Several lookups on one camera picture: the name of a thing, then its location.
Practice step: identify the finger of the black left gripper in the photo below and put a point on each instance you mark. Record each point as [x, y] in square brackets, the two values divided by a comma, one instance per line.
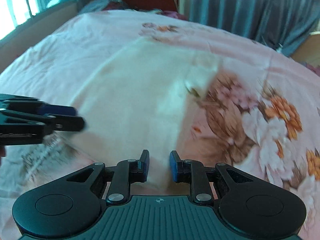
[62, 124]
[53, 109]

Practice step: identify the cream white knit garment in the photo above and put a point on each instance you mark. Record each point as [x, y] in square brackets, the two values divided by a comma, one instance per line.
[143, 98]

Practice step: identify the pile of clothes at headboard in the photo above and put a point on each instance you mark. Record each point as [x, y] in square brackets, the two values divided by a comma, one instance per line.
[105, 5]

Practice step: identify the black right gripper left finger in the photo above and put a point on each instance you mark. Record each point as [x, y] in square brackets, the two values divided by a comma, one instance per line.
[130, 170]

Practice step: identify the round beige wooden furniture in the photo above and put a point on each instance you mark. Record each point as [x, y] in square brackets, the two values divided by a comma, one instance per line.
[309, 50]

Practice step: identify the blue grey curtain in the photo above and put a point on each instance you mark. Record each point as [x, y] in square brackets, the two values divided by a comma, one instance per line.
[282, 25]

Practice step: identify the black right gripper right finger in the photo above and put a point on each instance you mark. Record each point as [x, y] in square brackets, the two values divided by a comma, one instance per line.
[183, 171]

